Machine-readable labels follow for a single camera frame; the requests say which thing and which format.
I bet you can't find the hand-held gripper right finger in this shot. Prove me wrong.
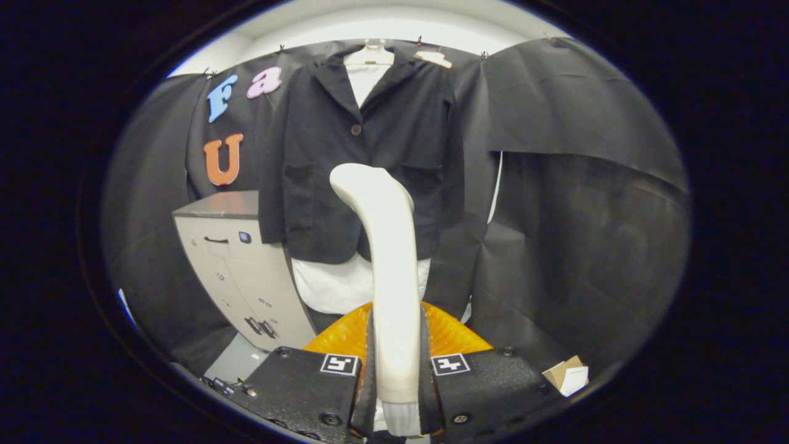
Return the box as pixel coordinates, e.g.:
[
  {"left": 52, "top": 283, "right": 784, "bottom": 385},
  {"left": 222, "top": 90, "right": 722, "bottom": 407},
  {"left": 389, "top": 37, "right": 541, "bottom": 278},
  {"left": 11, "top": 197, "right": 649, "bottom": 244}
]
[{"left": 419, "top": 302, "right": 558, "bottom": 444}]

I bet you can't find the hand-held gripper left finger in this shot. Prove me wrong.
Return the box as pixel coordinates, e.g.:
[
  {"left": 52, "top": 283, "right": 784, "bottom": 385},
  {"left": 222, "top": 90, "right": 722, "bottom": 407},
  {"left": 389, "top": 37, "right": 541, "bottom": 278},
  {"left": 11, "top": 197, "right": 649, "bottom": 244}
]
[{"left": 234, "top": 302, "right": 378, "bottom": 444}]

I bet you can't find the white shirt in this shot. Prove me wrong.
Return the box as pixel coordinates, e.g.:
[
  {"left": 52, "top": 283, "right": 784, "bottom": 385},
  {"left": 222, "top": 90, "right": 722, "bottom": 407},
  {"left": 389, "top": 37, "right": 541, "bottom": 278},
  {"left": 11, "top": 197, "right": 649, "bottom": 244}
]
[{"left": 292, "top": 62, "right": 432, "bottom": 315}]

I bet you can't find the white garment steamer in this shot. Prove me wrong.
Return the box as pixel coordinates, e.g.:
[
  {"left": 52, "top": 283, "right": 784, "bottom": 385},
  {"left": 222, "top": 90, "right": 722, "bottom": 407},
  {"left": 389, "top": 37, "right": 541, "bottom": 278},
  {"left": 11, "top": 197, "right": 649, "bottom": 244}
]
[{"left": 329, "top": 163, "right": 423, "bottom": 405}]

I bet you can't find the black suit jacket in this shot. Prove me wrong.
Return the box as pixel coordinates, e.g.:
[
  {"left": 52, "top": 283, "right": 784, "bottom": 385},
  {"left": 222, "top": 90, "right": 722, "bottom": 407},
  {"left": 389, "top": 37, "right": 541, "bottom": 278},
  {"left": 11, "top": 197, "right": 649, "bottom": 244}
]
[{"left": 258, "top": 44, "right": 466, "bottom": 265}]

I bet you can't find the small cardboard box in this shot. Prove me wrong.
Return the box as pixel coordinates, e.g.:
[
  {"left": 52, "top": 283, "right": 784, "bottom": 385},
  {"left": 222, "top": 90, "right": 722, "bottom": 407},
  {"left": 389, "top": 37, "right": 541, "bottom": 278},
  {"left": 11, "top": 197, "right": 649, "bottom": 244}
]
[{"left": 541, "top": 355, "right": 590, "bottom": 397}]

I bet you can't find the grey filing cabinet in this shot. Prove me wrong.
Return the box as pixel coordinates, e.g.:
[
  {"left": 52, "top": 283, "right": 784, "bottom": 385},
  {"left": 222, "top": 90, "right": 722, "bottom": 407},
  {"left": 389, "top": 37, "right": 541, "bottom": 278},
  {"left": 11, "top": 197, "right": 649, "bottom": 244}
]
[{"left": 173, "top": 190, "right": 318, "bottom": 352}]

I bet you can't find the black backdrop cloth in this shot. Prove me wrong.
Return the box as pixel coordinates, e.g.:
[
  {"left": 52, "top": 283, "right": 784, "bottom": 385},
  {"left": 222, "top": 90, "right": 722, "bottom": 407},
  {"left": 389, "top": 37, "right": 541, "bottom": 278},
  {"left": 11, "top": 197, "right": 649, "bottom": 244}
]
[{"left": 102, "top": 36, "right": 690, "bottom": 377}]

